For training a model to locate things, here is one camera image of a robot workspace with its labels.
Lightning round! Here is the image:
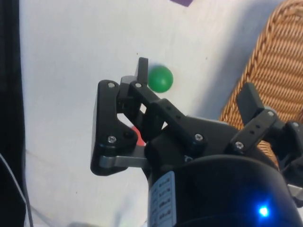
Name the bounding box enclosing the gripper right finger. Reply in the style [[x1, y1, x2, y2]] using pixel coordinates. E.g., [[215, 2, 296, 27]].
[[227, 82, 303, 204]]

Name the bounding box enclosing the green ball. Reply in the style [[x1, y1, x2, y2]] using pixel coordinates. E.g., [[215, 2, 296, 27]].
[[147, 65, 174, 93]]

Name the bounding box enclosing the wicker basket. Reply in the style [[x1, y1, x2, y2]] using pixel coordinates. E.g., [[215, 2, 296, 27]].
[[219, 0, 303, 166]]

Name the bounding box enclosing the grey cable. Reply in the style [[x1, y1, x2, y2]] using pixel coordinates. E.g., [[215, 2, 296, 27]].
[[0, 152, 33, 227]]

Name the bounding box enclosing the purple triangular block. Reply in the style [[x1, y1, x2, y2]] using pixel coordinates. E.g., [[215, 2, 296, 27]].
[[169, 0, 194, 7]]

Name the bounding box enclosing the red cylinder block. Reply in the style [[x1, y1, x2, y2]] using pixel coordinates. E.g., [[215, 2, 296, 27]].
[[131, 126, 147, 147]]

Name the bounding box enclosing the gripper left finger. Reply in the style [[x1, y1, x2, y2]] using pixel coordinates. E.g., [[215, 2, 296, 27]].
[[90, 57, 209, 177]]

